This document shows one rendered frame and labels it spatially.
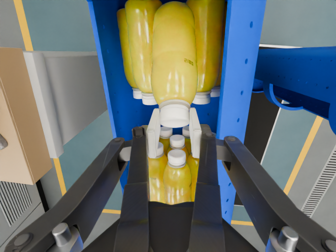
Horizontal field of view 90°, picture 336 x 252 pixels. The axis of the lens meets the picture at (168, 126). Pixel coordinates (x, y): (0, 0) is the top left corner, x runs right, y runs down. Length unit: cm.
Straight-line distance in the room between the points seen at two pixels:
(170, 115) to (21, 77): 45
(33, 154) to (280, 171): 201
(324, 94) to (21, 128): 85
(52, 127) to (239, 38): 55
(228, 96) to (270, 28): 137
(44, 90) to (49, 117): 8
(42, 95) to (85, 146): 136
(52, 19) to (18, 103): 124
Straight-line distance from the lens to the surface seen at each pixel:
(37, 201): 249
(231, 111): 26
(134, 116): 46
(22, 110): 57
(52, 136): 63
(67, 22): 168
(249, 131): 156
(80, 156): 202
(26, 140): 59
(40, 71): 59
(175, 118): 20
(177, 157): 36
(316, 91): 71
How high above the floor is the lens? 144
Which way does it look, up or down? 66 degrees down
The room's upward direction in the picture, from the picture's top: 173 degrees counter-clockwise
